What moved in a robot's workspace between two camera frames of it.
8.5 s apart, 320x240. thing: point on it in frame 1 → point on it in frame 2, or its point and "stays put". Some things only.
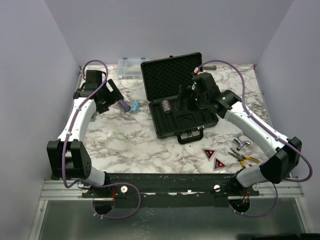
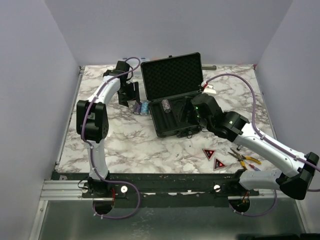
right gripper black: (187, 92) → (187, 105)
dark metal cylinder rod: (209, 68) stays put
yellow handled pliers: (241, 158) stays put
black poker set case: (161, 76) stays put
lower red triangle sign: (218, 164) stays put
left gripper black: (114, 96) → (123, 100)
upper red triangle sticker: (209, 153) stays put
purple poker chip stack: (124, 104) → (137, 107)
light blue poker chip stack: (135, 105) → (144, 108)
